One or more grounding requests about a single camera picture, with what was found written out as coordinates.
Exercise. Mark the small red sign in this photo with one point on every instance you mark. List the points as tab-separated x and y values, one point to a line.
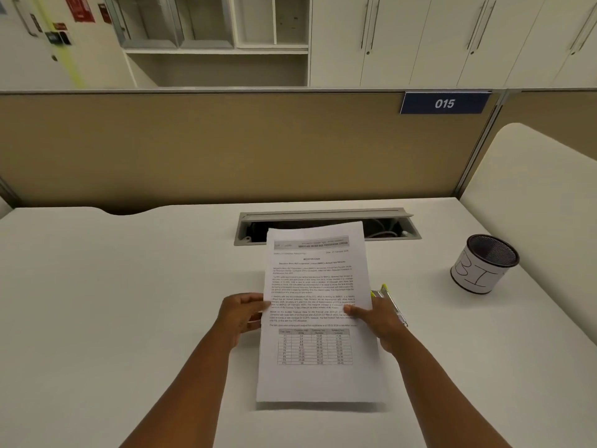
105	13

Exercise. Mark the white cabinet with doors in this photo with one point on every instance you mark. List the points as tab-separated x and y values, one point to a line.
443	41

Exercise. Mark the person's right hand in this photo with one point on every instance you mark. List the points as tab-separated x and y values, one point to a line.
380	321

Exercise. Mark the person's right forearm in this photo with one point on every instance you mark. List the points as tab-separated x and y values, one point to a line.
443	396

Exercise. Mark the black mesh pen holder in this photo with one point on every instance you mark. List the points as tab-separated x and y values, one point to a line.
475	270

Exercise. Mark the white rounded desk divider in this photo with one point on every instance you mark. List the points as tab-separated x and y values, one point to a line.
536	205
3	207

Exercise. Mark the large red sign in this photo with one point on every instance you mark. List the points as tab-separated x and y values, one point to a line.
79	6

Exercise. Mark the person's left forearm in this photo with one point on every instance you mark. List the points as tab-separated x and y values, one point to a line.
182	396

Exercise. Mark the white room door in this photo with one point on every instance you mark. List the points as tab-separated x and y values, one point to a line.
32	65

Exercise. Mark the blue number sign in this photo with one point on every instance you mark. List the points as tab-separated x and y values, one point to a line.
420	103

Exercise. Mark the wide beige partition panel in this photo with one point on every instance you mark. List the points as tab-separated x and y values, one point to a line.
233	144

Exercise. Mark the grey partition post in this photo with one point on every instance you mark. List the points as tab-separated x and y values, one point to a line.
480	144

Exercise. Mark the person's left hand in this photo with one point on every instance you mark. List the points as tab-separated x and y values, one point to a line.
240	317

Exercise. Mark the white open shelf unit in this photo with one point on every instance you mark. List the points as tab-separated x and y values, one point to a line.
219	51

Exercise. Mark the narrow beige partition panel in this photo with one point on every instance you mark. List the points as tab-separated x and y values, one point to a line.
559	116

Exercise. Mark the printed white papers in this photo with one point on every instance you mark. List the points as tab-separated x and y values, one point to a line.
317	312

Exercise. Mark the grey framed glass door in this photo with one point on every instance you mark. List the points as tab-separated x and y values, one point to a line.
205	18
140	18

